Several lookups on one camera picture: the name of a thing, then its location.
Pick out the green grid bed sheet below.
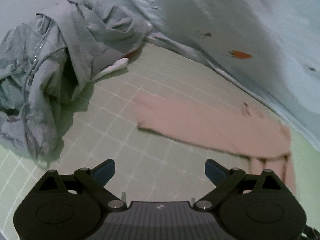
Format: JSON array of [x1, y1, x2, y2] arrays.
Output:
[[0, 42, 320, 240]]

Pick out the pink long-sleeve shirt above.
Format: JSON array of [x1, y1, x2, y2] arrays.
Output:
[[134, 94, 296, 193]]

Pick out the grey zip hoodie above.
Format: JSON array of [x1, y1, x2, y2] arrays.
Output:
[[1, 0, 150, 159]]

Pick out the white cloth piece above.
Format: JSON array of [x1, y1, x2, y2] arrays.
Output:
[[92, 57, 129, 82]]

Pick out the light blue carrot-print quilt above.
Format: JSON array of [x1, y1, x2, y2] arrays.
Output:
[[112, 0, 319, 149]]

